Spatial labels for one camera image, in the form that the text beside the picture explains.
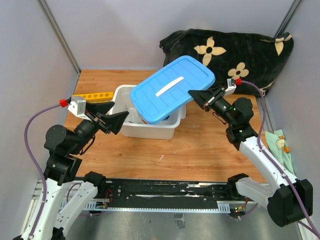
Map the yellow test tube rack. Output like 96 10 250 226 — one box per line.
73 91 114 103

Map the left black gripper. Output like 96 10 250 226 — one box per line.
70 101 129 154

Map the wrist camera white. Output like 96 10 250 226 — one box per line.
59 96 89 120
224 78 242 96

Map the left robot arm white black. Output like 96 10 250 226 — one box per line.
16 97 129 240

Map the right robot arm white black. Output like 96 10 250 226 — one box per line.
188 87 313 227

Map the white plastic bin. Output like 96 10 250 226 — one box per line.
109 84 186 140

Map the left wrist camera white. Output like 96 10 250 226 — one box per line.
59 96 89 120

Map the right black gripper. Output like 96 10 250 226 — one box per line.
187 85 236 127

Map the black floral blanket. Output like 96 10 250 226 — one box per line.
159 28 294 95

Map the blue plastic tray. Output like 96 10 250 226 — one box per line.
130 55 216 125

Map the green cloth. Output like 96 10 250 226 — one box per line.
265 129 295 174

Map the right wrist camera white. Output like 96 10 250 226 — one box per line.
224 78 242 96

